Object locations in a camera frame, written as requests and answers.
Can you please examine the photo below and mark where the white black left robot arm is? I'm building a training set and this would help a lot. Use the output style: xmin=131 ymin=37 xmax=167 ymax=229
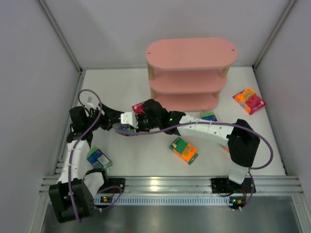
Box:
xmin=49 ymin=103 xmax=124 ymax=223

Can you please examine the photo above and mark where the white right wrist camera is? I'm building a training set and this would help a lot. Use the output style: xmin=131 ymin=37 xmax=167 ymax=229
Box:
xmin=121 ymin=112 xmax=138 ymax=129

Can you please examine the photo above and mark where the pink orange sponge pack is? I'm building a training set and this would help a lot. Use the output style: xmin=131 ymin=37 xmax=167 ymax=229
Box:
xmin=233 ymin=88 xmax=267 ymax=116
xmin=132 ymin=101 xmax=145 ymax=114

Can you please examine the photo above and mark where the aluminium mounting rail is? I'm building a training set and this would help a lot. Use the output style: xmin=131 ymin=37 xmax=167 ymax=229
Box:
xmin=38 ymin=175 xmax=304 ymax=207

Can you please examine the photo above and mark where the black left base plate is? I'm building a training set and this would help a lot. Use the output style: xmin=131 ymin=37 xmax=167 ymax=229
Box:
xmin=107 ymin=178 xmax=126 ymax=193

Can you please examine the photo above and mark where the green orange sponge pack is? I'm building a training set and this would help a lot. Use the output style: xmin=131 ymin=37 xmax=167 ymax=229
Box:
xmin=169 ymin=137 xmax=198 ymax=165

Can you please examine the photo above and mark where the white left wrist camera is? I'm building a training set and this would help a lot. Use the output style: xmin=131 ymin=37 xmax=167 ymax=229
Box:
xmin=84 ymin=97 xmax=101 ymax=112

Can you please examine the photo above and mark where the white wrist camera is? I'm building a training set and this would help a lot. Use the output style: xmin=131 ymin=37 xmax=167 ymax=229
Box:
xmin=121 ymin=112 xmax=138 ymax=129
xmin=84 ymin=97 xmax=101 ymax=112

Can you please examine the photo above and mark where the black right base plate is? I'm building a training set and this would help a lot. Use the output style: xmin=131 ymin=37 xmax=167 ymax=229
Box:
xmin=211 ymin=178 xmax=256 ymax=194

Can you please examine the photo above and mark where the pink three-tier shelf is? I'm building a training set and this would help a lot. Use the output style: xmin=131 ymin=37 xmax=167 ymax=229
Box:
xmin=145 ymin=37 xmax=238 ymax=112

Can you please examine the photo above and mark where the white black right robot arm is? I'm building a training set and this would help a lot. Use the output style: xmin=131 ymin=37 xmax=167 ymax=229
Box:
xmin=136 ymin=99 xmax=260 ymax=192

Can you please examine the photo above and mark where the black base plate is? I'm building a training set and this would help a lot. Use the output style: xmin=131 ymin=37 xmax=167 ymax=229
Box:
xmin=211 ymin=178 xmax=256 ymax=194
xmin=107 ymin=178 xmax=126 ymax=193

